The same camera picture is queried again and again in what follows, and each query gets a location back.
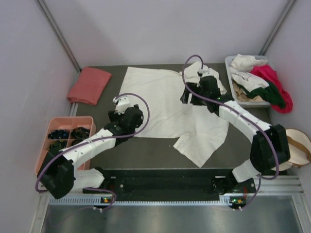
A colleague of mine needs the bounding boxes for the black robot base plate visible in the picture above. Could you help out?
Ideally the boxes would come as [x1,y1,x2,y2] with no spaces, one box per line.
[96,168,242,200]

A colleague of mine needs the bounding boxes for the folded salmon pink t shirt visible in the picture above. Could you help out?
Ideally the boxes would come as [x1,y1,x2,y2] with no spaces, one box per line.
[67,67,112,105]

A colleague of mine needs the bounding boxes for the beige canvas round bag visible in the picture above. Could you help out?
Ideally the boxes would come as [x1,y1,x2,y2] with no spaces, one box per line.
[279,129,311,171]

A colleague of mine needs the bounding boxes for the grey slotted cable duct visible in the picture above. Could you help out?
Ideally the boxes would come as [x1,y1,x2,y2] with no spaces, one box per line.
[49,193,251,207]

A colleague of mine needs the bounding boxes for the pink compartment organizer tray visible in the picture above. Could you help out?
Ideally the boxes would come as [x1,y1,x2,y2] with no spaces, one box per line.
[35,116,96,174]

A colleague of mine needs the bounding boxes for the purple cable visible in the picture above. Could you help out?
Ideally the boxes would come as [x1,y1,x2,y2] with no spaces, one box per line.
[35,93,150,209]
[182,55,280,212]

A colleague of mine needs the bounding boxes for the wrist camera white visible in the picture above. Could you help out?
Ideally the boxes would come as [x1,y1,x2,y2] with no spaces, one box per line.
[184,61,211,83]
[113,95,131,115]

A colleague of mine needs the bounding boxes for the white and green t shirt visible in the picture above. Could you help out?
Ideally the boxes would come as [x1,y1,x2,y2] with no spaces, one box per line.
[229,67,271,102]

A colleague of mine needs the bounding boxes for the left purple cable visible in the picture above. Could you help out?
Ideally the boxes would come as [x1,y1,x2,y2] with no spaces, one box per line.
[35,93,150,209]

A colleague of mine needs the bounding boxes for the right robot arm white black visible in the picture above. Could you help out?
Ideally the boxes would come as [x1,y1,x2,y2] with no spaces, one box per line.
[180,76,290,192]

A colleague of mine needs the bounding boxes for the magenta pink t shirt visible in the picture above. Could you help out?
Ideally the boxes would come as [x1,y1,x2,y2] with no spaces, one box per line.
[251,65,294,114]

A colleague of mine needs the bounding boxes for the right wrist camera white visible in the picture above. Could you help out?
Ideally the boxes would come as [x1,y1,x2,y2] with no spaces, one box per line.
[184,61,211,83]

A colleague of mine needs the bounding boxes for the cream t shirt in basket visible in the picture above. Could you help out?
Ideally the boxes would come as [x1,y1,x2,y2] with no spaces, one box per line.
[230,54,268,72]

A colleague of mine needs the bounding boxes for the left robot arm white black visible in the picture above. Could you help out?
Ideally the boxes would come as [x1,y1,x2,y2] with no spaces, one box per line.
[37,104,144,199]

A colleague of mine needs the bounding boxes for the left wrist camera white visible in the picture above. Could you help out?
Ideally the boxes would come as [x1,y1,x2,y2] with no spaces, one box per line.
[113,95,131,115]

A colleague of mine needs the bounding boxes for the grey plastic laundry basket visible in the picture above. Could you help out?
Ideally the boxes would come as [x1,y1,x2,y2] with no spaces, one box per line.
[225,55,271,108]

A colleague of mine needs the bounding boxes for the tan garment in basket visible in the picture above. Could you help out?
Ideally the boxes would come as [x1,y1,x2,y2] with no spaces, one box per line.
[232,81,264,102]

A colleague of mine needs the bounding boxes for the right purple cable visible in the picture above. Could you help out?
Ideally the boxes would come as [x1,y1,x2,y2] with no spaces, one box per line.
[182,55,280,212]

